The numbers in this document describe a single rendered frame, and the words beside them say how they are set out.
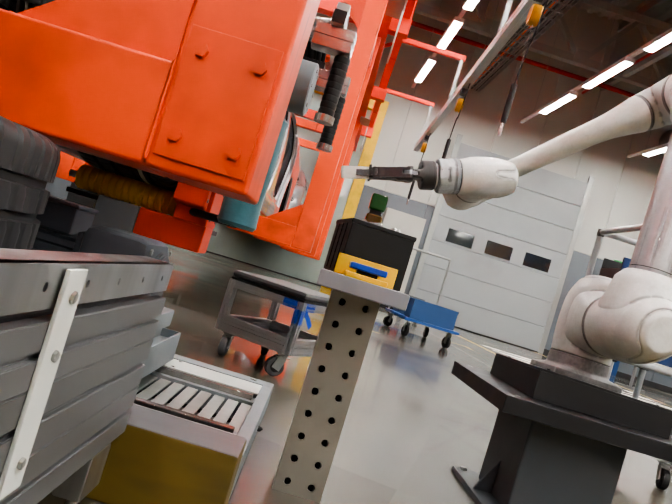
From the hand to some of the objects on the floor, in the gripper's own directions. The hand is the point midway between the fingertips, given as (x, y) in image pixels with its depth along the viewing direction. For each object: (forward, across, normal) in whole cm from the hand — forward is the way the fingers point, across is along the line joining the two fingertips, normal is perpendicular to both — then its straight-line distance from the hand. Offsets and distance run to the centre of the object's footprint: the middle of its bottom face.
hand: (355, 172), depth 167 cm
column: (+14, +28, +69) cm, 76 cm away
